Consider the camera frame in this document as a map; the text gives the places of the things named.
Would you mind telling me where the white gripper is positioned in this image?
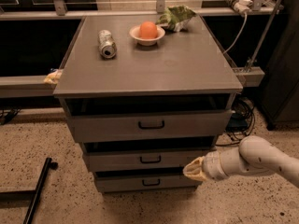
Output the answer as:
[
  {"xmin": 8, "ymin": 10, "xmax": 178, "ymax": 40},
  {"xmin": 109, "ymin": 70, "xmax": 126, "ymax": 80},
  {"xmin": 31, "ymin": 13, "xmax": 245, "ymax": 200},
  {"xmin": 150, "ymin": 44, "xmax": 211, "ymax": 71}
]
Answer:
[{"xmin": 183, "ymin": 151, "xmax": 228, "ymax": 182}]

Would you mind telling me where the grey drawer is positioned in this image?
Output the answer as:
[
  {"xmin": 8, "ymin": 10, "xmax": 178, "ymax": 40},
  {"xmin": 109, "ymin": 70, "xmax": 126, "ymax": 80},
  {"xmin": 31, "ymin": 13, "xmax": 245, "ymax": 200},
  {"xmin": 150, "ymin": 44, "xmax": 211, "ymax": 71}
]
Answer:
[
  {"xmin": 67, "ymin": 110, "xmax": 232, "ymax": 143},
  {"xmin": 82, "ymin": 148, "xmax": 214, "ymax": 172},
  {"xmin": 94, "ymin": 173, "xmax": 202, "ymax": 193}
]

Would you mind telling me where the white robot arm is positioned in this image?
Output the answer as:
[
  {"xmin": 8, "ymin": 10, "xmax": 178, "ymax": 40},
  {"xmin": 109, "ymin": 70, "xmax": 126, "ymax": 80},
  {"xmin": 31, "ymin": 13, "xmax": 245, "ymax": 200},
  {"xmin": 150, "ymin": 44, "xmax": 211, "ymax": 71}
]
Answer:
[{"xmin": 183, "ymin": 135, "xmax": 299, "ymax": 188}]

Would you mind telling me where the grey top drawer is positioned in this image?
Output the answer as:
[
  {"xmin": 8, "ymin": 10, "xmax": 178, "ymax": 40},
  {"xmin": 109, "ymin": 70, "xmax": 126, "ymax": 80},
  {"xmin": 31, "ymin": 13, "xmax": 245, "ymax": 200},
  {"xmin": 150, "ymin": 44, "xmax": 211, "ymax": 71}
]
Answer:
[{"xmin": 67, "ymin": 110, "xmax": 232, "ymax": 143}]

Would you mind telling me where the grey bottom drawer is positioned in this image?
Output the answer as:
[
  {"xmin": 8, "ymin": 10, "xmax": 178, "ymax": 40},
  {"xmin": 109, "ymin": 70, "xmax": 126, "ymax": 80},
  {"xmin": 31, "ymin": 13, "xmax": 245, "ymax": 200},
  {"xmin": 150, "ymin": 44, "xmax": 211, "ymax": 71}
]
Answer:
[{"xmin": 94, "ymin": 173, "xmax": 202, "ymax": 193}]

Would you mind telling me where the grey drawer cabinet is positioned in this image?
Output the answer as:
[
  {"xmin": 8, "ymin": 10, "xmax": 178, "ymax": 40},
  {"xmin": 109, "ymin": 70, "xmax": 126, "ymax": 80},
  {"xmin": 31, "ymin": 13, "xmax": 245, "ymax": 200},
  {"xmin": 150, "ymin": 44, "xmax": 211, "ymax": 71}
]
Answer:
[{"xmin": 53, "ymin": 13, "xmax": 244, "ymax": 194}]

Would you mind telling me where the dark cabinet at right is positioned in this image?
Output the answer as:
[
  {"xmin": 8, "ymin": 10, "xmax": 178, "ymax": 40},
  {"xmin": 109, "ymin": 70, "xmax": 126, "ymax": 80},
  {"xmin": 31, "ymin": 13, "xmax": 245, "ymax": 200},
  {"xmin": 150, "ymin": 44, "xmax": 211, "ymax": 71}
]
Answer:
[{"xmin": 257, "ymin": 0, "xmax": 299, "ymax": 131}]

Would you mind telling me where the orange fruit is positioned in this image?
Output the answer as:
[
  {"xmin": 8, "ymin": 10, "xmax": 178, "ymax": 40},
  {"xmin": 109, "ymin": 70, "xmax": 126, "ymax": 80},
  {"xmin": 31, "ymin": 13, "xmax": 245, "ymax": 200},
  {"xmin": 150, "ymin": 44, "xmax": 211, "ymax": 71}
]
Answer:
[{"xmin": 139, "ymin": 21, "xmax": 157, "ymax": 39}]

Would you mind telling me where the small white bowl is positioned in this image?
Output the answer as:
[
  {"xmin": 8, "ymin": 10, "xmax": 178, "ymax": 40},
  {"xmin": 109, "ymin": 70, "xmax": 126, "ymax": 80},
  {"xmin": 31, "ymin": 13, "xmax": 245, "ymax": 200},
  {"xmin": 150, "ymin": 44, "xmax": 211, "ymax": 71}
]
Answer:
[{"xmin": 129, "ymin": 25, "xmax": 165, "ymax": 47}]

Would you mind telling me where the crushed silver soda can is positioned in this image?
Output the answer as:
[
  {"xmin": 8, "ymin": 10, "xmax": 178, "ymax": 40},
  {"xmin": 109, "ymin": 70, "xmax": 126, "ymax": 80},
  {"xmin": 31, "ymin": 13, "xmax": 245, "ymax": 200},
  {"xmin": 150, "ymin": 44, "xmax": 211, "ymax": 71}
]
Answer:
[{"xmin": 98, "ymin": 30, "xmax": 117, "ymax": 59}]

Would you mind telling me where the green chip bag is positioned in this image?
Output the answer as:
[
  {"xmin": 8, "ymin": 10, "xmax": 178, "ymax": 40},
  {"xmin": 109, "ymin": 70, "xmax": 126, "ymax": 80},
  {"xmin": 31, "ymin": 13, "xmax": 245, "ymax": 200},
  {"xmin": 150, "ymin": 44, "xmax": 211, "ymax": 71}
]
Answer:
[{"xmin": 156, "ymin": 5, "xmax": 196, "ymax": 33}]

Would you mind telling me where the yellow sponge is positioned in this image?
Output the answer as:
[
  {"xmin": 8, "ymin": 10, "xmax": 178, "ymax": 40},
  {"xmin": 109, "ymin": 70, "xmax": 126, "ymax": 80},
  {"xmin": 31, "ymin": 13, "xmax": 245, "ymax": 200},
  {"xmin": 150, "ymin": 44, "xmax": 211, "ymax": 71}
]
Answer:
[{"xmin": 44, "ymin": 69, "xmax": 63, "ymax": 85}]

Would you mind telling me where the white power strip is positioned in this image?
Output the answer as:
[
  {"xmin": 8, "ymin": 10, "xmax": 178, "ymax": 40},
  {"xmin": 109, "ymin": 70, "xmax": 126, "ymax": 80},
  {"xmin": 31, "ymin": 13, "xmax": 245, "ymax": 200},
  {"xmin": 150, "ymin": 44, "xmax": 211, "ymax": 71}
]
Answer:
[{"xmin": 224, "ymin": 0, "xmax": 252, "ymax": 16}]

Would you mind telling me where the black cable bundle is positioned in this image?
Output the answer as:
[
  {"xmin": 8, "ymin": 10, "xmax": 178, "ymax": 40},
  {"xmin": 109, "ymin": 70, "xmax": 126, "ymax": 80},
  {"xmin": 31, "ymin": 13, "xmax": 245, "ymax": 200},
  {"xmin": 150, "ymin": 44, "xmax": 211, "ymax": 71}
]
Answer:
[{"xmin": 215, "ymin": 96, "xmax": 256, "ymax": 147}]

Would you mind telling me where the white power cable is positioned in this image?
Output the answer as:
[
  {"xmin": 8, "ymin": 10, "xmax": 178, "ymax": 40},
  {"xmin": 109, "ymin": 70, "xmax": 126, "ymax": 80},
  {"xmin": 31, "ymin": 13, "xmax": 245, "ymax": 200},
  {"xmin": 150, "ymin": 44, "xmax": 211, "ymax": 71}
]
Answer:
[{"xmin": 221, "ymin": 12, "xmax": 249, "ymax": 55}]

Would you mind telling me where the black cable on floor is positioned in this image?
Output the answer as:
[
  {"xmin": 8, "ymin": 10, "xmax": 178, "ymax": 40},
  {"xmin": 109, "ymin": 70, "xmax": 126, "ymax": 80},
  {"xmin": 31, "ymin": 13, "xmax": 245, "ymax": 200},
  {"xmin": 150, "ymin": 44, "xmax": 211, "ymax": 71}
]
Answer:
[{"xmin": 0, "ymin": 108, "xmax": 21, "ymax": 126}]

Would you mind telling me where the grey metal rail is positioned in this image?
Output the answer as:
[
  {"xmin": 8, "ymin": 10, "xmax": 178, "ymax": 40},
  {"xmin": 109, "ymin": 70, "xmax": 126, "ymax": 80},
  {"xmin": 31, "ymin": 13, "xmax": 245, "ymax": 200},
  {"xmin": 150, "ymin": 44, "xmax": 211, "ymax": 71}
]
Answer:
[{"xmin": 0, "ymin": 76, "xmax": 56, "ymax": 98}]

